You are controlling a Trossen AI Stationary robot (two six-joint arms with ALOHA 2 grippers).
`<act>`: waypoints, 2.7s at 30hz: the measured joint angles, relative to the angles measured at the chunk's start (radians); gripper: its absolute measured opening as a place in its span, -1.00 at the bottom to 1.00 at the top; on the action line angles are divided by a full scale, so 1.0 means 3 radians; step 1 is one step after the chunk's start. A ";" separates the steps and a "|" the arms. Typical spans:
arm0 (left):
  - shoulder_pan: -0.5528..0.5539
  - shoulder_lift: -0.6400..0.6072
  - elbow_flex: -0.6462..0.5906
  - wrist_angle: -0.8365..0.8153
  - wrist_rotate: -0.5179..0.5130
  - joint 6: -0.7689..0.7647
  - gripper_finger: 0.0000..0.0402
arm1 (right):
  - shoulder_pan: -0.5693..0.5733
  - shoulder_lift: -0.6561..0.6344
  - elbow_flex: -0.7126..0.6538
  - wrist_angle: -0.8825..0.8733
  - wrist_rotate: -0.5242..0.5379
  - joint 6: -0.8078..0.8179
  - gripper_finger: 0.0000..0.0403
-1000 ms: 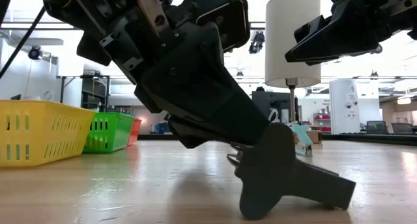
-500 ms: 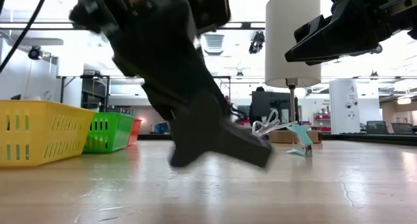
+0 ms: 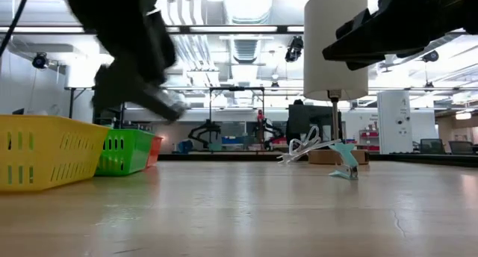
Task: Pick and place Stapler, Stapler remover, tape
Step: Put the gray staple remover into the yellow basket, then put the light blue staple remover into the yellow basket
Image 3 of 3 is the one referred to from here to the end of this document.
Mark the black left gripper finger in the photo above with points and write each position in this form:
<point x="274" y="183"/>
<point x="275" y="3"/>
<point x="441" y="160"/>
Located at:
<point x="108" y="89"/>
<point x="149" y="98"/>

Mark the green plastic basket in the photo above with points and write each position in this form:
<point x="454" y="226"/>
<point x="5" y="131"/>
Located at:
<point x="125" y="152"/>

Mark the white cabinet column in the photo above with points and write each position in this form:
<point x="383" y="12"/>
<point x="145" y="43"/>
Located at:
<point x="394" y="115"/>

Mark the black ceiling-hung camera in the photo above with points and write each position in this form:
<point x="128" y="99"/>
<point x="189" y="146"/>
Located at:
<point x="39" y="60"/>
<point x="430" y="56"/>
<point x="294" y="49"/>

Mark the orange plastic basket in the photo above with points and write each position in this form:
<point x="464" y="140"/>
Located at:
<point x="156" y="150"/>

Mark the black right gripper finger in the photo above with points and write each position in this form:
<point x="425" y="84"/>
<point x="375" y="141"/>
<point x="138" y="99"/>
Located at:
<point x="358" y="44"/>
<point x="373" y="64"/>

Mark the blue bin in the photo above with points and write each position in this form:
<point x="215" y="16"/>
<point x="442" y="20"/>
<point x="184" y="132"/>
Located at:
<point x="185" y="146"/>

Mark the black computer monitor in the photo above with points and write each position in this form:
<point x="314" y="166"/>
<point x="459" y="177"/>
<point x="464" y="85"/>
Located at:
<point x="321" y="119"/>

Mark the red storage shelf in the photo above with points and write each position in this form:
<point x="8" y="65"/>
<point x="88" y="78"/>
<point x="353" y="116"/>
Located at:
<point x="369" y="134"/>

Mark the black aluminium rig frame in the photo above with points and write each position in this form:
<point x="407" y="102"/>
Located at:
<point x="239" y="29"/>

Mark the table lamp with white shade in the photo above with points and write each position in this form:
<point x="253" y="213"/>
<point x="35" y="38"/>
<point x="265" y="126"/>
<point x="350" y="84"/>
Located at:
<point x="321" y="85"/>

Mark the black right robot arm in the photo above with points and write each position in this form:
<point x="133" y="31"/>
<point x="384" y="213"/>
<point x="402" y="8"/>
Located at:
<point x="472" y="23"/>

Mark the black background rig frame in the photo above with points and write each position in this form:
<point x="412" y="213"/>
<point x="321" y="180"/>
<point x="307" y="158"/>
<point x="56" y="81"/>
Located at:
<point x="237" y="88"/>

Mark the dark office chair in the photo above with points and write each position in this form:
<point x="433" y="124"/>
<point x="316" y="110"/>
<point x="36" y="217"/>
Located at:
<point x="432" y="146"/>
<point x="461" y="148"/>

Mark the yellow plastic basket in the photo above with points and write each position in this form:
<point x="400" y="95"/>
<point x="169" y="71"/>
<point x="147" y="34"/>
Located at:
<point x="52" y="156"/>

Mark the black background robot arm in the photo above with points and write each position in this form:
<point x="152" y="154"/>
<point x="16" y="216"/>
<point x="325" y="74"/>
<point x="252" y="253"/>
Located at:
<point x="267" y="128"/>
<point x="207" y="128"/>

